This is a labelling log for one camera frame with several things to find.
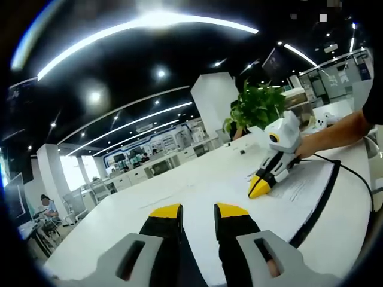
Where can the white grey chest device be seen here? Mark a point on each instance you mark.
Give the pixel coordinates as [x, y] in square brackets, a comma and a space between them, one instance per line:
[371, 146]

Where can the white handheld device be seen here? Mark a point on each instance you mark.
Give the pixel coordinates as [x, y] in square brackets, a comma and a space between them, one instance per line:
[326, 119]

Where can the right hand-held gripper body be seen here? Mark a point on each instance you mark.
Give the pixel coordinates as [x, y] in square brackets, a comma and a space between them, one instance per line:
[284, 134]

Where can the person's black shirt torso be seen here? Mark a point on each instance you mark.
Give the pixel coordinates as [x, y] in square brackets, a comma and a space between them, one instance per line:
[371, 113]

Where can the white office chair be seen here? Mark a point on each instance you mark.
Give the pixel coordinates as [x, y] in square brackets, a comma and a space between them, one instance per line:
[73, 206]

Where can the long ceiling light strip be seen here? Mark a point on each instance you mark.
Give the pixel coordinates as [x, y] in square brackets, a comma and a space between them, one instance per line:
[149, 21]

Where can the white background counter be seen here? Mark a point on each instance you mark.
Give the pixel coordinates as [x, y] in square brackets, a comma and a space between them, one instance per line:
[134, 176]

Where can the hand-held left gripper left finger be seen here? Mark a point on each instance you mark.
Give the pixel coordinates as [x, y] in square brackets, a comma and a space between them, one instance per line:
[161, 221]

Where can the green potted plant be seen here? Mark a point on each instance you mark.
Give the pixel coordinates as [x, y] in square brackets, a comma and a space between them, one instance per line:
[257, 107]

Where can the white pillar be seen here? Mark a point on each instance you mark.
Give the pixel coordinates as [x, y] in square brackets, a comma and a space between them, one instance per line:
[51, 173]
[209, 104]

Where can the hanging dark screen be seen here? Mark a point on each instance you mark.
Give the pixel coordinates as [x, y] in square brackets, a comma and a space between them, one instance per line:
[272, 64]

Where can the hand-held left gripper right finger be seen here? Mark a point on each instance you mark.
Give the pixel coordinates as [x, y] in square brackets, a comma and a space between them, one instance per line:
[233, 221]

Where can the white bound document black cover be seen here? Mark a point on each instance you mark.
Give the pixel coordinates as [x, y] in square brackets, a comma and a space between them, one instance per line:
[293, 191]

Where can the transparent cabinet box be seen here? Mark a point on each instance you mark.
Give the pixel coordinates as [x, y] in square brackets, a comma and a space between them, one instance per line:
[299, 104]

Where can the dark computer monitor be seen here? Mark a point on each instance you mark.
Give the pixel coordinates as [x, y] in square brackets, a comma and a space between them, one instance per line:
[15, 200]

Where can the person's right hand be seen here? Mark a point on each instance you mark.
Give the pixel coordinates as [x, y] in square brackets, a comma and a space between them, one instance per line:
[305, 148]

